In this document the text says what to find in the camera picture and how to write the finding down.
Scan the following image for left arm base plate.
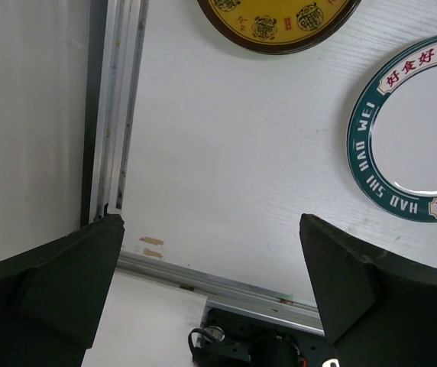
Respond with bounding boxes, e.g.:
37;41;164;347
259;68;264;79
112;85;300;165
187;308;338;366

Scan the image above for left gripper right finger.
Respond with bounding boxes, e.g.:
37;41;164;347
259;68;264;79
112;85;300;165
299;214;437;366

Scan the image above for white plate grey rim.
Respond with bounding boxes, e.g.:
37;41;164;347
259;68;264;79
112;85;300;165
346;36;437;222

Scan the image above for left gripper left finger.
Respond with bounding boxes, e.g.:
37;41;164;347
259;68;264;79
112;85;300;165
0;214;125;366

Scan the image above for olive brown plate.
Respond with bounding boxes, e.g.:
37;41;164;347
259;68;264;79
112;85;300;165
197;0;361;55

